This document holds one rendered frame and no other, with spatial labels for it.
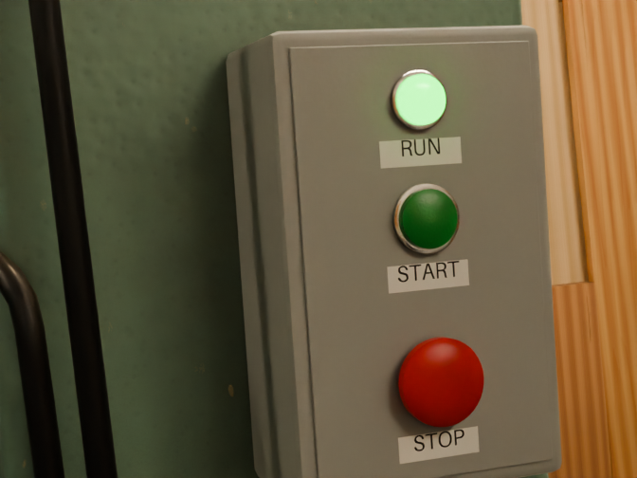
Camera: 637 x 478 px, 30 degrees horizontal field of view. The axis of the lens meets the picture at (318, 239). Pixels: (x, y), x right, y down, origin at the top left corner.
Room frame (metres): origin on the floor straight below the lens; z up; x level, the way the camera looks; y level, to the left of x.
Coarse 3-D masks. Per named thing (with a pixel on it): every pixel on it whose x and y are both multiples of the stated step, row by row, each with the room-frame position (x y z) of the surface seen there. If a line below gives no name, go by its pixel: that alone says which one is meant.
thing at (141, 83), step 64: (0, 0) 0.42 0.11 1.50; (64, 0) 0.43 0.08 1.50; (128, 0) 0.43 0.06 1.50; (192, 0) 0.44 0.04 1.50; (256, 0) 0.45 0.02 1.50; (320, 0) 0.46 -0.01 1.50; (384, 0) 0.47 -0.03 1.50; (448, 0) 0.48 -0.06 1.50; (512, 0) 0.48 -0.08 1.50; (0, 64) 0.42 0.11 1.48; (128, 64) 0.43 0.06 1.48; (192, 64) 0.44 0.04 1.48; (0, 128) 0.42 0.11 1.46; (128, 128) 0.43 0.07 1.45; (192, 128) 0.44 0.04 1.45; (0, 192) 0.42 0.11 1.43; (128, 192) 0.43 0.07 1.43; (192, 192) 0.44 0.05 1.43; (128, 256) 0.43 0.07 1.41; (192, 256) 0.44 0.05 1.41; (0, 320) 0.42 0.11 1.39; (64, 320) 0.42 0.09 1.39; (128, 320) 0.43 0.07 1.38; (192, 320) 0.44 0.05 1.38; (0, 384) 0.42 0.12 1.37; (64, 384) 0.42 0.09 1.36; (128, 384) 0.43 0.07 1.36; (192, 384) 0.44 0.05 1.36; (0, 448) 0.43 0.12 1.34; (64, 448) 0.42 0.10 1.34; (128, 448) 0.43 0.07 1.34; (192, 448) 0.44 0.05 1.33
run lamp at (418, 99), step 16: (400, 80) 0.40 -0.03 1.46; (416, 80) 0.40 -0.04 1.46; (432, 80) 0.40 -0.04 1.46; (400, 96) 0.40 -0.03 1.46; (416, 96) 0.40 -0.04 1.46; (432, 96) 0.40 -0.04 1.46; (400, 112) 0.40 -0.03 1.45; (416, 112) 0.40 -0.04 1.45; (432, 112) 0.40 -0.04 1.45; (416, 128) 0.40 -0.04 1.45
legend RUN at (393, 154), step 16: (384, 144) 0.40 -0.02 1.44; (400, 144) 0.40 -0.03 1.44; (416, 144) 0.40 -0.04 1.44; (432, 144) 0.40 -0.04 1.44; (448, 144) 0.41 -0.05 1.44; (384, 160) 0.40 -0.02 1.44; (400, 160) 0.40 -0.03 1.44; (416, 160) 0.40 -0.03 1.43; (432, 160) 0.40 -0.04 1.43; (448, 160) 0.41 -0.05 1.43
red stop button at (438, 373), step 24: (408, 360) 0.39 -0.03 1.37; (432, 360) 0.39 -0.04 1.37; (456, 360) 0.39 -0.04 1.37; (408, 384) 0.39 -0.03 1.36; (432, 384) 0.39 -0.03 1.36; (456, 384) 0.39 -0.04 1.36; (480, 384) 0.40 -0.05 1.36; (408, 408) 0.39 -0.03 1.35; (432, 408) 0.39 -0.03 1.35; (456, 408) 0.39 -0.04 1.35
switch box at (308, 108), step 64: (256, 64) 0.40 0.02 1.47; (320, 64) 0.39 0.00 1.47; (384, 64) 0.40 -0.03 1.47; (448, 64) 0.41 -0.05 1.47; (512, 64) 0.41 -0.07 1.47; (256, 128) 0.41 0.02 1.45; (320, 128) 0.39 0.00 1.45; (384, 128) 0.40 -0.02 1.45; (448, 128) 0.41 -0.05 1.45; (512, 128) 0.41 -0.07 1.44; (256, 192) 0.41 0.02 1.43; (320, 192) 0.39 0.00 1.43; (384, 192) 0.40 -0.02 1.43; (448, 192) 0.41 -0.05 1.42; (512, 192) 0.41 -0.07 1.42; (256, 256) 0.42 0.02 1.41; (320, 256) 0.39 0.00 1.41; (384, 256) 0.40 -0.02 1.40; (448, 256) 0.41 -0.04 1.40; (512, 256) 0.41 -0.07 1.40; (256, 320) 0.42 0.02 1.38; (320, 320) 0.39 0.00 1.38; (384, 320) 0.40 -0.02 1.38; (448, 320) 0.40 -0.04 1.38; (512, 320) 0.41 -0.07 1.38; (256, 384) 0.43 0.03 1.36; (320, 384) 0.39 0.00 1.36; (384, 384) 0.40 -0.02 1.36; (512, 384) 0.41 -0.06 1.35; (256, 448) 0.44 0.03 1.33; (320, 448) 0.39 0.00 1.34; (384, 448) 0.40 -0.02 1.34; (512, 448) 0.41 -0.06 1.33
